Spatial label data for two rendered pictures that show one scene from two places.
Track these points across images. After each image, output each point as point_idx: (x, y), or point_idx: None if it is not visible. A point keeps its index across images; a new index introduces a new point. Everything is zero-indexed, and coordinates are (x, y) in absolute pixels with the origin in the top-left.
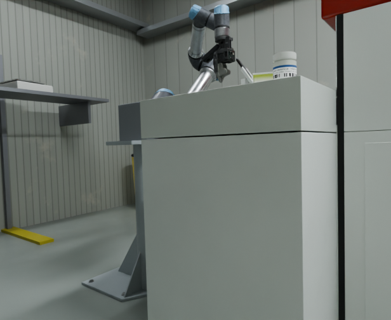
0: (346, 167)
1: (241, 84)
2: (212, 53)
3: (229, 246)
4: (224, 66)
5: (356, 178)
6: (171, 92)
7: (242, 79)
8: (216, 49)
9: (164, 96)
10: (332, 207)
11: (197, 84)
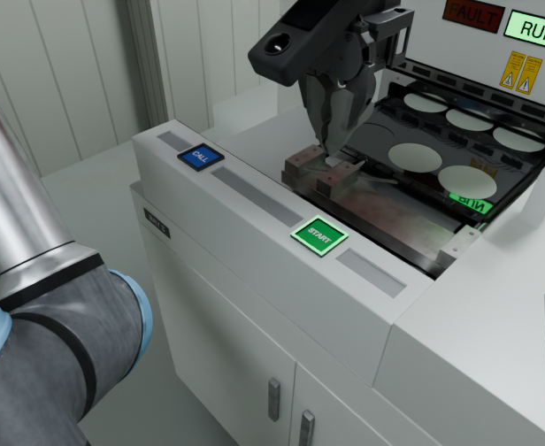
0: None
1: None
2: (340, 33)
3: None
4: (331, 77)
5: None
6: (3, 319)
7: None
8: (360, 11)
9: (34, 388)
10: None
11: None
